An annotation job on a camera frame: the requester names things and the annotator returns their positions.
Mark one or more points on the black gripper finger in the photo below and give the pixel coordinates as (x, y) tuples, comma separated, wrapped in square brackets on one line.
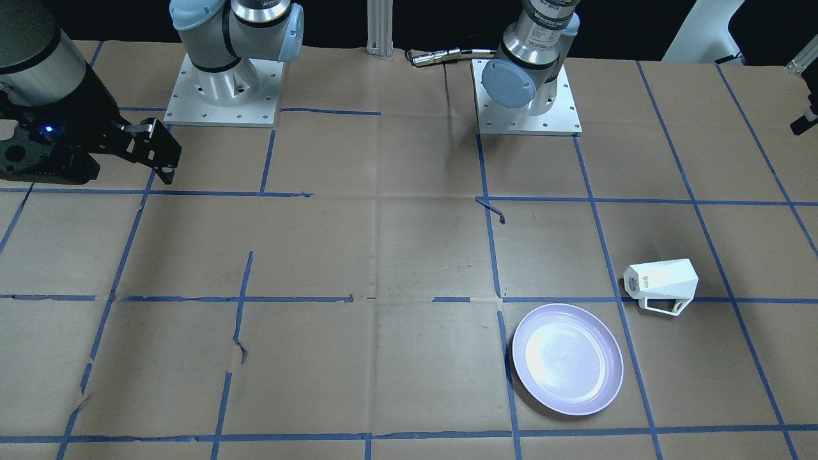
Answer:
[(153, 146), (803, 123)]

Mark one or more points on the white faceted cup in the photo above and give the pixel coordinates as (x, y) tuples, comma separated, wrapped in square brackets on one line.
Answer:
[(665, 286)]

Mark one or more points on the lilac plate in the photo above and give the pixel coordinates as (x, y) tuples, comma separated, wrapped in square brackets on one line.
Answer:
[(567, 359)]

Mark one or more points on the brown paper table cover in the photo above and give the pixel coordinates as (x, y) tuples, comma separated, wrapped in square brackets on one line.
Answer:
[(347, 284)]

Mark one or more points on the aluminium frame post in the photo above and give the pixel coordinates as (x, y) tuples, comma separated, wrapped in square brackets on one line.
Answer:
[(379, 28)]

